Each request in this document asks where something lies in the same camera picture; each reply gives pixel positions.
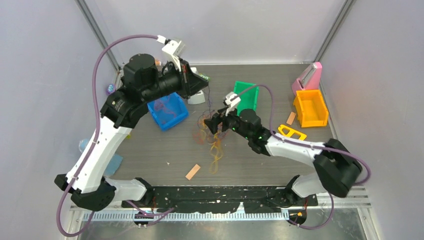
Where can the green monster toy block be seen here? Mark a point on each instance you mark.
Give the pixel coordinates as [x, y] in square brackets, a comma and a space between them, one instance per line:
[207, 78]

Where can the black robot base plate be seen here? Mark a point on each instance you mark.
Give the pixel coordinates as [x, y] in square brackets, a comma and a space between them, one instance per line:
[222, 199]

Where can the purple round toy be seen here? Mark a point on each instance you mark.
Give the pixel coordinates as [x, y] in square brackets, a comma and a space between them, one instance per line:
[111, 88]

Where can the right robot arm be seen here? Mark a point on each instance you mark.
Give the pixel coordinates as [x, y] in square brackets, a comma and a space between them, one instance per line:
[336, 171]

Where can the clear plastic bottle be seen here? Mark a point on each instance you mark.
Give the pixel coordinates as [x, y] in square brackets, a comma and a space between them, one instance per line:
[112, 166]

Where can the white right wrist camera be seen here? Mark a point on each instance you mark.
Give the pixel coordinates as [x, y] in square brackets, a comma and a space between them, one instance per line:
[231, 101]

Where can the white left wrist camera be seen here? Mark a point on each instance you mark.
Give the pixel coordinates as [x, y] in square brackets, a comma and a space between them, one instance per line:
[172, 50]

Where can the orange plastic bin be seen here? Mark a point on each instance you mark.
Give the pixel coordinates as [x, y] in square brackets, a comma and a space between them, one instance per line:
[311, 108]

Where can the yellow triangular plastic frame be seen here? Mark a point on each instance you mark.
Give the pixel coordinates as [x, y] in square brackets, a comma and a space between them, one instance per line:
[289, 132]

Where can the white metronome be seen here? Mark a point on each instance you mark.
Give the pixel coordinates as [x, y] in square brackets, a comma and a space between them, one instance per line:
[199, 97]

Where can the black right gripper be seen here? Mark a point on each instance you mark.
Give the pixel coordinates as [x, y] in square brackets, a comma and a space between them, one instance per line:
[218, 118]

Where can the small wooden block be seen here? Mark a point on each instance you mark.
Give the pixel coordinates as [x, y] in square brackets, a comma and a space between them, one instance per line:
[291, 118]

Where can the pink metronome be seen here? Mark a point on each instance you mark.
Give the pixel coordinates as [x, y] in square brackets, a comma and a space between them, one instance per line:
[309, 79]

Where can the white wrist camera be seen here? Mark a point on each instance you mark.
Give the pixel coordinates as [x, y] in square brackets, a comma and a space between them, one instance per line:
[172, 50]
[231, 101]

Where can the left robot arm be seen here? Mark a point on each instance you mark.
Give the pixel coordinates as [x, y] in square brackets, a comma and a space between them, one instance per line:
[142, 83]

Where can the blue plastic bin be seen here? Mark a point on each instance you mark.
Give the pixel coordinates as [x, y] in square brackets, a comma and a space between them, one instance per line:
[168, 111]

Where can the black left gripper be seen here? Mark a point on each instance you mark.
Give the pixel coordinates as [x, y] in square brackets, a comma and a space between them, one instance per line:
[190, 82]

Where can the flat wooden block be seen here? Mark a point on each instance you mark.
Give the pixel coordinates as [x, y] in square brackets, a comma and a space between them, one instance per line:
[192, 172]

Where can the green plastic bin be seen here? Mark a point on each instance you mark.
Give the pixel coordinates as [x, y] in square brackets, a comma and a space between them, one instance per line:
[249, 99]

